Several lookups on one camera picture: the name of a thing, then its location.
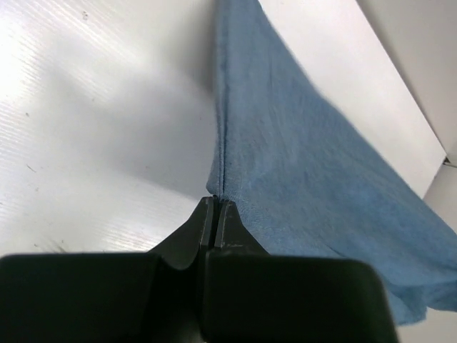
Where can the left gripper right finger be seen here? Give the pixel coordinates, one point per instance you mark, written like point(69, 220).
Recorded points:
point(252, 296)

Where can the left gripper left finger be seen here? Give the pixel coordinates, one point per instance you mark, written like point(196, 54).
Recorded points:
point(152, 296)

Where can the blue cloth napkin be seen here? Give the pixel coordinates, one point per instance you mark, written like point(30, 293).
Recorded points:
point(306, 183)

